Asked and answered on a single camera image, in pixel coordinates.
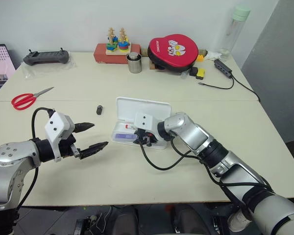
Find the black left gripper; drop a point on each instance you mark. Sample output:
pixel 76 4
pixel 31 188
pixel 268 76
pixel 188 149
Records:
pixel 66 147

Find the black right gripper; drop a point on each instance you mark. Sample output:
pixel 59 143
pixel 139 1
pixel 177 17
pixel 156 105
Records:
pixel 153 140

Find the red capped white marker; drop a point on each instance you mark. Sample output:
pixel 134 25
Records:
pixel 129 126

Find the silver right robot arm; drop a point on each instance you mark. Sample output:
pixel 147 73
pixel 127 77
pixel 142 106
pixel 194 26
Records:
pixel 225 161

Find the purple marker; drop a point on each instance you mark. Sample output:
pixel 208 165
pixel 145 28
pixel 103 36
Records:
pixel 123 136

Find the white plastic pencil case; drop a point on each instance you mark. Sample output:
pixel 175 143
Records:
pixel 147 107

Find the small black cap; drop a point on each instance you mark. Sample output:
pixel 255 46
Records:
pixel 100 110

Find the stainless steel cup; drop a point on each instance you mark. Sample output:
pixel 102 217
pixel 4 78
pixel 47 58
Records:
pixel 134 62

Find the red cardboard box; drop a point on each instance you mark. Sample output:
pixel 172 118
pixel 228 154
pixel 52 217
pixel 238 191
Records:
pixel 112 58

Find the dark rounded shape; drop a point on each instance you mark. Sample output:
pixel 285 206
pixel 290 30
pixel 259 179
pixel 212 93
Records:
pixel 126 220
pixel 187 220

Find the small black block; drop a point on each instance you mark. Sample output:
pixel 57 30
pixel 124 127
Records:
pixel 193 71

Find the yellow and black eraser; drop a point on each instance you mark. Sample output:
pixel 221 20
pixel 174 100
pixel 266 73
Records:
pixel 201 74

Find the clear plastic bag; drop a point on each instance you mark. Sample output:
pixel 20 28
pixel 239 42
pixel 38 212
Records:
pixel 31 71

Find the red cartoon punching pad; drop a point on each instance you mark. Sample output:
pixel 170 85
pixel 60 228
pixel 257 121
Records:
pixel 172 52

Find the black handheld controller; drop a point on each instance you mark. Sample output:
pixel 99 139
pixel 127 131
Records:
pixel 46 57

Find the colourful wooden stacking toy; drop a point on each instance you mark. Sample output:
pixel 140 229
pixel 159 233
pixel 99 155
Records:
pixel 118 44

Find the small yellow block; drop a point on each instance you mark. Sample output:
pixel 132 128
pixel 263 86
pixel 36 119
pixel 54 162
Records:
pixel 200 58

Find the grey usb hub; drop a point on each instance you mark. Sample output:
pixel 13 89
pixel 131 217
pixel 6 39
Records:
pixel 223 68

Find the crumpled white tissue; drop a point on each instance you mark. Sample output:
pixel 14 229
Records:
pixel 212 55

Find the white shoe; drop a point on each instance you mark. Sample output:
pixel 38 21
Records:
pixel 238 220

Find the clear bottle with green lid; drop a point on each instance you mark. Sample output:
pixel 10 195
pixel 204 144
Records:
pixel 231 31

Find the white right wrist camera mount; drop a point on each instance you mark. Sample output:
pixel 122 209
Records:
pixel 144 122

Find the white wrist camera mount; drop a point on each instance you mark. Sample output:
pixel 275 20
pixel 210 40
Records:
pixel 144 122
pixel 57 126

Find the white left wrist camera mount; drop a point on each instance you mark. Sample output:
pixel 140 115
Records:
pixel 57 126

